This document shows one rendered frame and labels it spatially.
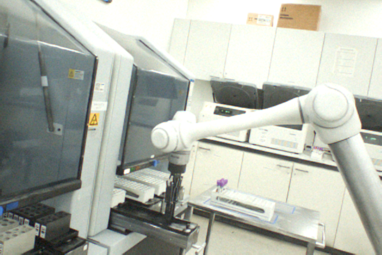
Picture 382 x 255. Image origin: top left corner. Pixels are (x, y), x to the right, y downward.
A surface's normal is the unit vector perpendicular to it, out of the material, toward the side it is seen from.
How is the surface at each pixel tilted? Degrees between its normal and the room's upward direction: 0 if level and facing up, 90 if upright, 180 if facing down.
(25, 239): 90
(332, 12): 90
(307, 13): 91
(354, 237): 90
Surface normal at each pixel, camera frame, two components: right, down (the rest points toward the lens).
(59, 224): 0.92, 0.18
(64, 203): -0.35, -0.01
